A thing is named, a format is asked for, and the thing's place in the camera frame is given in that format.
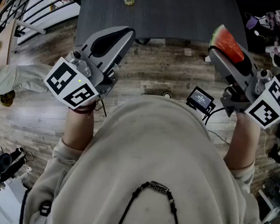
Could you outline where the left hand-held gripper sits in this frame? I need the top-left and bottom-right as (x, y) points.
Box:
(41, 19), (137, 115)

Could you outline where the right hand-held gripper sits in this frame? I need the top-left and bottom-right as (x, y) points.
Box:
(202, 41), (280, 131)

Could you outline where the red watermelon slice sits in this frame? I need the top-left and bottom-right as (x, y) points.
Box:
(207, 23), (248, 65)

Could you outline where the person's right forearm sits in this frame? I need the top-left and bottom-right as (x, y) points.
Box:
(222, 109), (264, 173)

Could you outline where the person's left forearm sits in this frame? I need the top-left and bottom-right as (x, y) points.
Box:
(61, 96), (98, 152)

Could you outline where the black round table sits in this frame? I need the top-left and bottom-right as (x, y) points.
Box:
(74, 0), (253, 65)

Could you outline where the small black monitor screen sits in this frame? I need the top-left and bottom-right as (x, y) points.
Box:
(185, 85), (218, 115)

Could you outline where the light wooden board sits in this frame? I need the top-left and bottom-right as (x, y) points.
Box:
(0, 17), (18, 69)

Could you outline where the person's beige hoodie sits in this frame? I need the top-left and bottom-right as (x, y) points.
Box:
(22, 83), (278, 224)

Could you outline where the yellow-brown bundle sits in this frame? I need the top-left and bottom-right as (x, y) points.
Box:
(0, 89), (16, 108)

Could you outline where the thin black monitor cable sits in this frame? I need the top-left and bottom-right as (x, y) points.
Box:
(200, 104), (234, 146)

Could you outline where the white furniture frame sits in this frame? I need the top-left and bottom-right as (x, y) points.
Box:
(254, 188), (280, 224)

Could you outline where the black cord necklace with bead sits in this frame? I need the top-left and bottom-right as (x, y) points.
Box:
(112, 177), (189, 224)

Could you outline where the black camera on tripod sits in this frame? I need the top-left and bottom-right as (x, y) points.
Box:
(0, 145), (27, 199)

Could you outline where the black strap buckle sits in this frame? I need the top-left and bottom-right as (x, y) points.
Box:
(36, 199), (53, 224)

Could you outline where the thick black cable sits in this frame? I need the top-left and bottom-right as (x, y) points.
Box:
(18, 186), (33, 224)

